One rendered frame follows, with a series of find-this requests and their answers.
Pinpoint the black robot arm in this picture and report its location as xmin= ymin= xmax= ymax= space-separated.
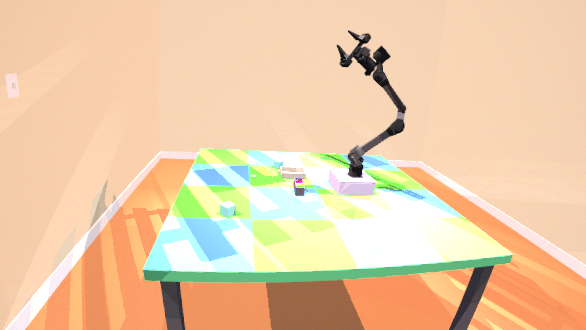
xmin=347 ymin=46 xmax=406 ymax=178

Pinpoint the beige rectangular tray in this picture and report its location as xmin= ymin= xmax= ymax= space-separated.
xmin=280 ymin=167 xmax=306 ymax=179

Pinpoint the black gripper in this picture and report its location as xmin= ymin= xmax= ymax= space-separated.
xmin=336 ymin=30 xmax=371 ymax=67

